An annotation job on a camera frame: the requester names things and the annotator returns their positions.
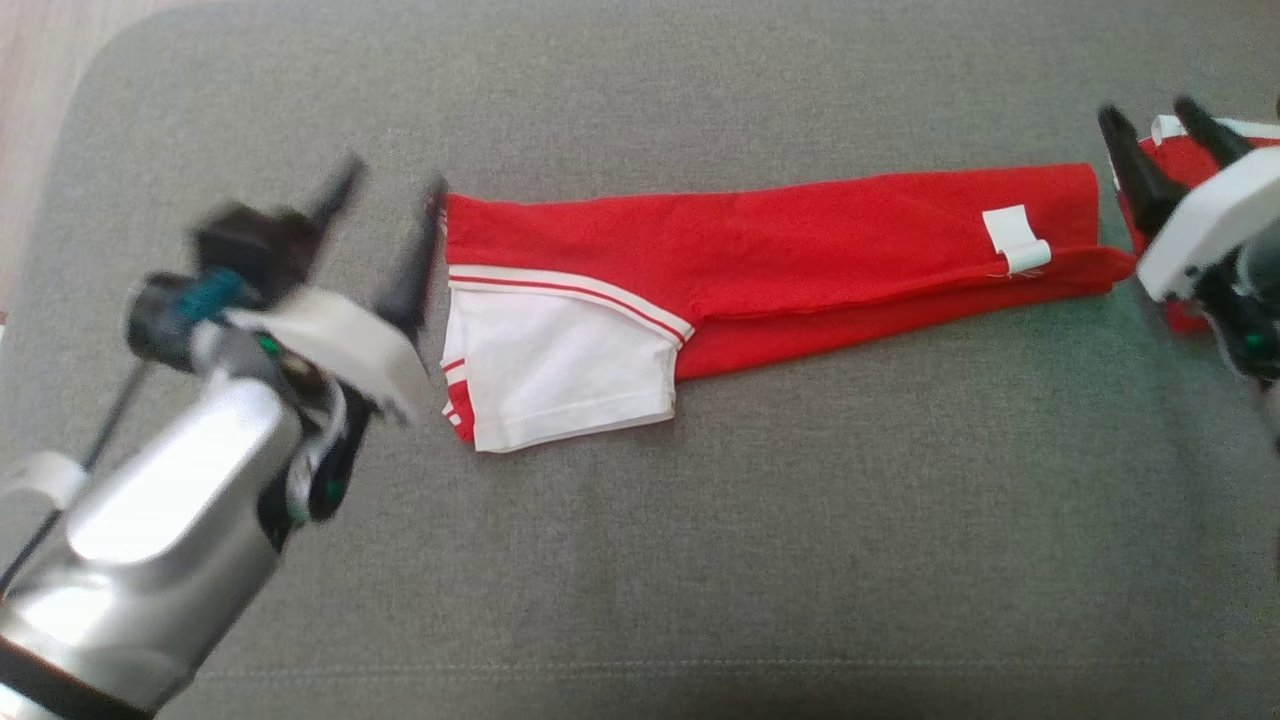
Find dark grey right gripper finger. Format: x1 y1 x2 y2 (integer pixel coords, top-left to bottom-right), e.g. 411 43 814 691
1097 105 1187 242
1172 95 1252 167

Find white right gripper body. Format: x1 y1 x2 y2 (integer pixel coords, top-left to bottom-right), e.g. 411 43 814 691
1136 149 1280 302

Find red and white shirt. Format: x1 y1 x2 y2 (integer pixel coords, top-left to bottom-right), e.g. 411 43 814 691
437 162 1139 455

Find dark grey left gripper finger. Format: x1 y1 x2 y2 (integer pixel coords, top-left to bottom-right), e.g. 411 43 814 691
374 177 449 337
309 154 367 237

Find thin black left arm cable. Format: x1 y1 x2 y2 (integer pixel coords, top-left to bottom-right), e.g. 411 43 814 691
0 358 153 593

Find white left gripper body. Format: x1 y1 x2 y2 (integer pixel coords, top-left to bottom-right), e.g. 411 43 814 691
224 286 434 427

